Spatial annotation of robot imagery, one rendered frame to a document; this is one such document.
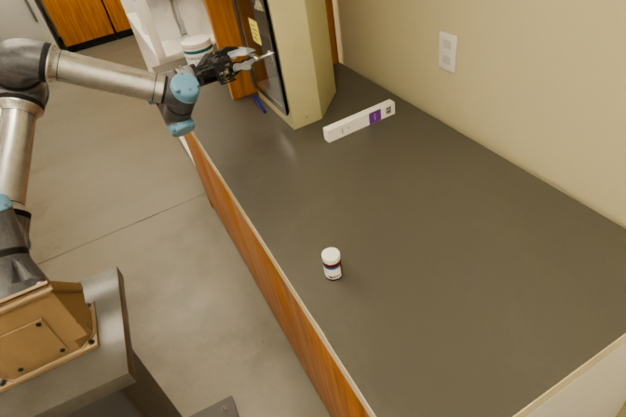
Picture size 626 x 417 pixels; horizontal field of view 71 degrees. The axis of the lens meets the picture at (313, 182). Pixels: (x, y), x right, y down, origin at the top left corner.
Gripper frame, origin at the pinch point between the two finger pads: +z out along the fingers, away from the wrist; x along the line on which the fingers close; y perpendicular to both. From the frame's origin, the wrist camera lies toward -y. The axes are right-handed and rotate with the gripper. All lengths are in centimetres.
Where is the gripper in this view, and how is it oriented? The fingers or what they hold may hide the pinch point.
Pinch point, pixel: (251, 54)
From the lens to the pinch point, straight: 147.6
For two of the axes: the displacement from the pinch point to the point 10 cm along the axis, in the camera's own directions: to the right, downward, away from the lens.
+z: 8.7, -3.9, 2.9
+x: -1.6, -7.9, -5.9
